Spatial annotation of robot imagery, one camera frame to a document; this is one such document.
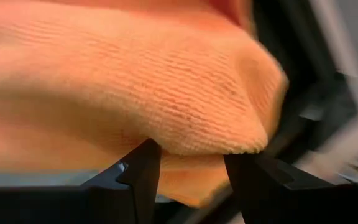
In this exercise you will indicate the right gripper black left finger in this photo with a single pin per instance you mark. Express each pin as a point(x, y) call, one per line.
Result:
point(145, 174)

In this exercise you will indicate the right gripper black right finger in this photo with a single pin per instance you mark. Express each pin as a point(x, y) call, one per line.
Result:
point(259, 186)

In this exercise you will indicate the orange microfiber towel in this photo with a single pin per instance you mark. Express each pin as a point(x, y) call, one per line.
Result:
point(135, 77)

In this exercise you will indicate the black aluminium table frame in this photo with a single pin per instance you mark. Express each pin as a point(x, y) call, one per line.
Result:
point(291, 46)

